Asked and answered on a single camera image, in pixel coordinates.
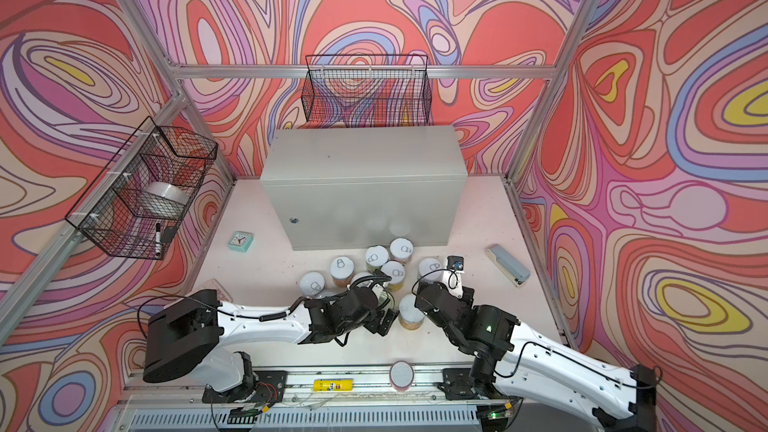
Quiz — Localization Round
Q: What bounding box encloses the silver tape roll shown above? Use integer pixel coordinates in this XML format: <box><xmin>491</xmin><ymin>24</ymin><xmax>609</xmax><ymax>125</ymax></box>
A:
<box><xmin>139</xmin><ymin>181</ymin><xmax>189</xmax><ymax>220</ymax></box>

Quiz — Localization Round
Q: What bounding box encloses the white can green label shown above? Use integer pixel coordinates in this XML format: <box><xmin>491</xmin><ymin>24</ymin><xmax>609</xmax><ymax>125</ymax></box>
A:
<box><xmin>365</xmin><ymin>245</ymin><xmax>390</xmax><ymax>273</ymax></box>

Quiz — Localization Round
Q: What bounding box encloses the white pink calculator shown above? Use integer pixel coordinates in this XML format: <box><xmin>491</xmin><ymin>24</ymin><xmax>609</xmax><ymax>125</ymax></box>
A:
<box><xmin>199</xmin><ymin>279</ymin><xmax>232</xmax><ymax>302</ymax></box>

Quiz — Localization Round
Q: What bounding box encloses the grey metal cabinet box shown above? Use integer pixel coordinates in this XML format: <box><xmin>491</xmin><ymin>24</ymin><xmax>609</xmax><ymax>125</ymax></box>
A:
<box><xmin>260</xmin><ymin>126</ymin><xmax>468</xmax><ymax>251</ymax></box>

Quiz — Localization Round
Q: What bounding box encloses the grey green stapler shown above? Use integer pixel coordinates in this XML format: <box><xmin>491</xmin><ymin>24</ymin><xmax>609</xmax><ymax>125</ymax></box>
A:
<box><xmin>485</xmin><ymin>244</ymin><xmax>531</xmax><ymax>287</ymax></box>

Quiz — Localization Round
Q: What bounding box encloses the white can orange label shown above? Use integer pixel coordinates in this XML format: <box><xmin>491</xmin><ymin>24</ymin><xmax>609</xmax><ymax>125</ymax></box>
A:
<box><xmin>329</xmin><ymin>256</ymin><xmax>355</xmax><ymax>288</ymax></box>

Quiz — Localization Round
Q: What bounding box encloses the pink tape roll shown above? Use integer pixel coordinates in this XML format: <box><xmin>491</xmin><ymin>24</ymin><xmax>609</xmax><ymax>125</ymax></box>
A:
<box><xmin>389</xmin><ymin>361</ymin><xmax>415</xmax><ymax>392</ymax></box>

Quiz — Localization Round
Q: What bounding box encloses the aluminium front rail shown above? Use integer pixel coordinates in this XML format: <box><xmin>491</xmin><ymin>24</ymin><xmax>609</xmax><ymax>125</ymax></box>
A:
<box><xmin>119</xmin><ymin>362</ymin><xmax>613</xmax><ymax>415</ymax></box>

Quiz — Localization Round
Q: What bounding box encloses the back black wire basket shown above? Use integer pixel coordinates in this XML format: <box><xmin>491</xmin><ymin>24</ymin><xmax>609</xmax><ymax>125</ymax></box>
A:
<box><xmin>301</xmin><ymin>53</ymin><xmax>432</xmax><ymax>128</ymax></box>

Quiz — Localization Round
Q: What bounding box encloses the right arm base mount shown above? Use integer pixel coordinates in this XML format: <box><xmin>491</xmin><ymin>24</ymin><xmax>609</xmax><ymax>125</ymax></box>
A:
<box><xmin>435</xmin><ymin>367</ymin><xmax>521</xmax><ymax>403</ymax></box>

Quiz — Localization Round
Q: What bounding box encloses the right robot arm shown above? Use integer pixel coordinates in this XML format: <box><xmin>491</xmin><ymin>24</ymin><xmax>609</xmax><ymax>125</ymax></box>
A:
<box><xmin>415</xmin><ymin>282</ymin><xmax>658</xmax><ymax>431</ymax></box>

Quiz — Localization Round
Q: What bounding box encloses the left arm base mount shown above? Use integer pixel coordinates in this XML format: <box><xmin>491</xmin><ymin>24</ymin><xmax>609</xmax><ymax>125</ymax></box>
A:
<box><xmin>202</xmin><ymin>370</ymin><xmax>288</xmax><ymax>405</ymax></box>

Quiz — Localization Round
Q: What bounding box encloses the white can yellow label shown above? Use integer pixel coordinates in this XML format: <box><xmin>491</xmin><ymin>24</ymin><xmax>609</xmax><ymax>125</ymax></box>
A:
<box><xmin>381</xmin><ymin>261</ymin><xmax>406</xmax><ymax>292</ymax></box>

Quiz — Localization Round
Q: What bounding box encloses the black marker pen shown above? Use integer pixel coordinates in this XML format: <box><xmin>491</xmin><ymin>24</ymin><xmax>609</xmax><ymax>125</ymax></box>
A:
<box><xmin>154</xmin><ymin>222</ymin><xmax>163</xmax><ymax>258</ymax></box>

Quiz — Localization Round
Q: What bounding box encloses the white can pink label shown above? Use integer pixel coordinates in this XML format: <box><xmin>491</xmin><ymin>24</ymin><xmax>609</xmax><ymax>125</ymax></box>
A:
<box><xmin>298</xmin><ymin>271</ymin><xmax>326</xmax><ymax>298</ymax></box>

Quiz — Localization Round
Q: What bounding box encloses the black wire basket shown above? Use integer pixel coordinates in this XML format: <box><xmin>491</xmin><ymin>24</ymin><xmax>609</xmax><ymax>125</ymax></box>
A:
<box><xmin>65</xmin><ymin>118</ymin><xmax>218</xmax><ymax>261</ymax></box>
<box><xmin>301</xmin><ymin>53</ymin><xmax>432</xmax><ymax>128</ymax></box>

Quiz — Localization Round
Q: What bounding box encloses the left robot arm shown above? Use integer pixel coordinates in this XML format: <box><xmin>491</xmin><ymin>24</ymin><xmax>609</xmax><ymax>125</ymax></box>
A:
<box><xmin>142</xmin><ymin>274</ymin><xmax>399</xmax><ymax>395</ymax></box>

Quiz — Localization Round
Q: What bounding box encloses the mint green small clock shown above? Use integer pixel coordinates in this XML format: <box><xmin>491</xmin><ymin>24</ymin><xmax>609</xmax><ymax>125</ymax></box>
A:
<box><xmin>227</xmin><ymin>231</ymin><xmax>254</xmax><ymax>253</ymax></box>

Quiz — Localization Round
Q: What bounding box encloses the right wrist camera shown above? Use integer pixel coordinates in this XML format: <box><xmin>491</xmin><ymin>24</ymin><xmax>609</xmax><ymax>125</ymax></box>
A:
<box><xmin>446</xmin><ymin>255</ymin><xmax>464</xmax><ymax>273</ymax></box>

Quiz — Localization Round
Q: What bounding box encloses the white can red label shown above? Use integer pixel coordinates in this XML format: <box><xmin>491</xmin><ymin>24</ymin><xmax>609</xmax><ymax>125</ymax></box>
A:
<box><xmin>389</xmin><ymin>237</ymin><xmax>414</xmax><ymax>264</ymax></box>

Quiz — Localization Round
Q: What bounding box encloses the left black wire basket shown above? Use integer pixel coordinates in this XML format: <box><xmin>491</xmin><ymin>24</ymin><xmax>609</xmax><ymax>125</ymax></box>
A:
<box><xmin>65</xmin><ymin>118</ymin><xmax>218</xmax><ymax>261</ymax></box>

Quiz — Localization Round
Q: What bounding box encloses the light blue spotted can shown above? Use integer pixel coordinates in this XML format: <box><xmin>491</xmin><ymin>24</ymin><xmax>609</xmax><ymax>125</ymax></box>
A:
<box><xmin>418</xmin><ymin>257</ymin><xmax>444</xmax><ymax>282</ymax></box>

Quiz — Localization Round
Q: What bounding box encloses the yellow peach can plastic lid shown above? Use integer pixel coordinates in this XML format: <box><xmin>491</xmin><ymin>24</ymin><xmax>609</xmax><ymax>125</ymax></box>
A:
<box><xmin>398</xmin><ymin>293</ymin><xmax>425</xmax><ymax>330</ymax></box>

